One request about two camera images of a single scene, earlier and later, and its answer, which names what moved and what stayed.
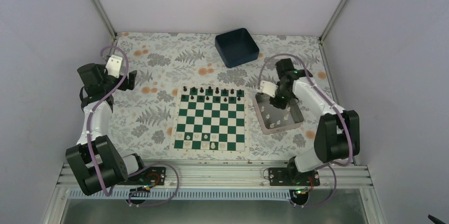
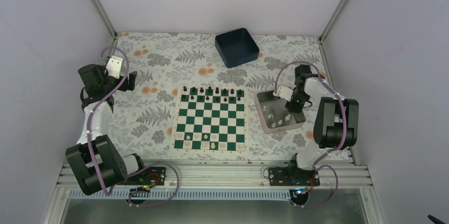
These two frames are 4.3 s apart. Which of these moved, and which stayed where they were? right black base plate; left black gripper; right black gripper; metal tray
Moved: right black gripper
Stayed: metal tray; left black gripper; right black base plate
